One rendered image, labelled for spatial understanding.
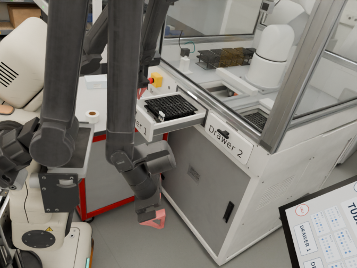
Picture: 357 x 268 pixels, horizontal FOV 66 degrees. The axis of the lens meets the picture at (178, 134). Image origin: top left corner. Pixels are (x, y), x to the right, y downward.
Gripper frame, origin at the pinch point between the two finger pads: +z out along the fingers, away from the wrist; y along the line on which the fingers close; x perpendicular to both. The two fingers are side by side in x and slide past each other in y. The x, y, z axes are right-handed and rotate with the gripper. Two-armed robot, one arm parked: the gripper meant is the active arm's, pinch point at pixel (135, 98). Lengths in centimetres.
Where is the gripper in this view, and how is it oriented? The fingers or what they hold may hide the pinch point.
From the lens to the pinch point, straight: 126.5
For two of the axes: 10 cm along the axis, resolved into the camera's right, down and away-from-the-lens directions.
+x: -5.6, -5.5, 6.2
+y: 8.1, -2.4, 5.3
